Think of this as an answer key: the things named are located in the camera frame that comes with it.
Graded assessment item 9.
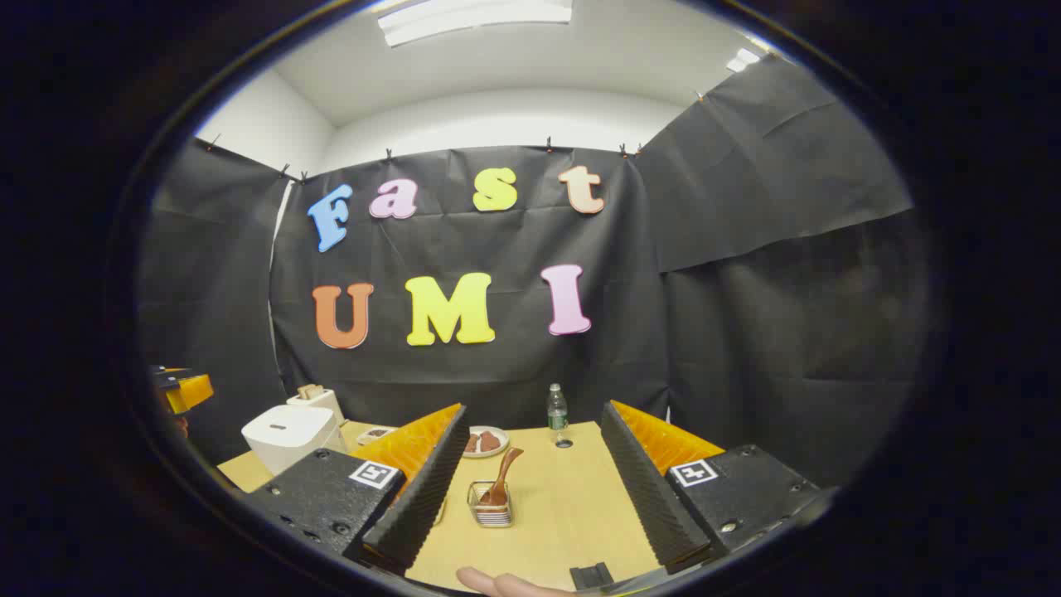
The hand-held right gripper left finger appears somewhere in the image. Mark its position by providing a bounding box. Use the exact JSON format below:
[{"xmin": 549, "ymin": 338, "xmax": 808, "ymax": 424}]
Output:
[{"xmin": 249, "ymin": 404, "xmax": 469, "ymax": 577}]

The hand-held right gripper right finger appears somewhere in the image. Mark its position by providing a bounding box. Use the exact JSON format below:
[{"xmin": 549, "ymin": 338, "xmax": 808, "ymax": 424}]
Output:
[{"xmin": 600, "ymin": 400, "xmax": 830, "ymax": 575}]

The metal wire chopstick holder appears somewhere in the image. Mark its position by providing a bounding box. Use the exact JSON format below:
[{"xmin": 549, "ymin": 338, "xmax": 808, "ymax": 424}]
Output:
[{"xmin": 467, "ymin": 479, "xmax": 515, "ymax": 529}]

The brown wooden spoon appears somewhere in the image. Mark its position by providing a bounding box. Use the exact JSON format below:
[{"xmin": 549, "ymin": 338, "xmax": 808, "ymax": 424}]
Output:
[{"xmin": 478, "ymin": 447, "xmax": 525, "ymax": 508}]

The white rice cooker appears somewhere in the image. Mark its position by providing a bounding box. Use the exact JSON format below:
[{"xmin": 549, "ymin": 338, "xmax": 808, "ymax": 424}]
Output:
[{"xmin": 241, "ymin": 405, "xmax": 346, "ymax": 476}]

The white round plate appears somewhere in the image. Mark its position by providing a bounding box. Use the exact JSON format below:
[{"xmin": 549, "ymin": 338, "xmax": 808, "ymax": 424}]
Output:
[{"xmin": 461, "ymin": 425, "xmax": 511, "ymax": 459}]

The clear plastic water bottle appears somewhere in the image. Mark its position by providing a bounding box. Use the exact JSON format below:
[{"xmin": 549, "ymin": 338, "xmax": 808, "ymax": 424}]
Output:
[{"xmin": 547, "ymin": 383, "xmax": 569, "ymax": 444}]

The white toaster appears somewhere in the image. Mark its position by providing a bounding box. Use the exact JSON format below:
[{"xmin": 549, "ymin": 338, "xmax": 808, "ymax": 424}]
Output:
[{"xmin": 287, "ymin": 384, "xmax": 345, "ymax": 425}]

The long ceiling light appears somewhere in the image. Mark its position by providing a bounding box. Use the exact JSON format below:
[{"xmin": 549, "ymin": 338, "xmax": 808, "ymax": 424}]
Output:
[{"xmin": 377, "ymin": 0, "xmax": 574, "ymax": 48}]

